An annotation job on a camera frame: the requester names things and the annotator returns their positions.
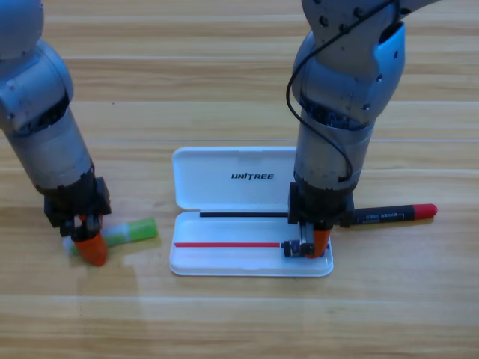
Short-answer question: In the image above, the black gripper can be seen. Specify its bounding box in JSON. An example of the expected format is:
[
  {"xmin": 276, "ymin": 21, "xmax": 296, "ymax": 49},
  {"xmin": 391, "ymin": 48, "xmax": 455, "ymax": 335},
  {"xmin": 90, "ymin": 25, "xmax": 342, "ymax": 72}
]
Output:
[
  {"xmin": 43, "ymin": 174, "xmax": 112, "ymax": 267},
  {"xmin": 287, "ymin": 182, "xmax": 356, "ymax": 260}
]

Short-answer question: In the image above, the black and blue eraser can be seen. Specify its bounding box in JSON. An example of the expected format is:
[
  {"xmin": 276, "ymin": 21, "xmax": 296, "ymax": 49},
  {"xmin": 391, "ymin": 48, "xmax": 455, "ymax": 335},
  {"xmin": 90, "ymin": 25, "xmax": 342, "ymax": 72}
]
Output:
[{"xmin": 281, "ymin": 239, "xmax": 302, "ymax": 260}]

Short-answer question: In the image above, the green and white marker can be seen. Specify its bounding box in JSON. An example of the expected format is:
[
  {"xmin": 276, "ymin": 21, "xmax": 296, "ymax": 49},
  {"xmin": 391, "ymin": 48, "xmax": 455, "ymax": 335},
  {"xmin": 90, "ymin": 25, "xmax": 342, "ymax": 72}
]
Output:
[{"xmin": 61, "ymin": 217, "xmax": 159, "ymax": 259}]

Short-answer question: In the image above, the red and black marker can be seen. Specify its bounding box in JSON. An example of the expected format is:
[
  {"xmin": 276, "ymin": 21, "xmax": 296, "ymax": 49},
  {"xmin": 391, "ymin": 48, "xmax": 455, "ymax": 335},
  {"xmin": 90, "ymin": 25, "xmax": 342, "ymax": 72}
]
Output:
[{"xmin": 351, "ymin": 203, "xmax": 439, "ymax": 228}]

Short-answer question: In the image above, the white Unitree pencil case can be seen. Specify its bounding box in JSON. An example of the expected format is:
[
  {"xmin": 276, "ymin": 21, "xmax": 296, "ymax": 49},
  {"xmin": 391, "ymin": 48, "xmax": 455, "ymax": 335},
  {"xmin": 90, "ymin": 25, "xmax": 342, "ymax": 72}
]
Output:
[{"xmin": 168, "ymin": 146, "xmax": 335, "ymax": 278}]

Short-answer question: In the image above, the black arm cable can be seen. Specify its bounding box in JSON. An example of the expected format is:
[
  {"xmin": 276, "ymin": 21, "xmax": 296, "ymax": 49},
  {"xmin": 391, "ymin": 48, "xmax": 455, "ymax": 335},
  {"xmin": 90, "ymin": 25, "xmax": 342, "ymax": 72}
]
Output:
[{"xmin": 285, "ymin": 0, "xmax": 401, "ymax": 184}]

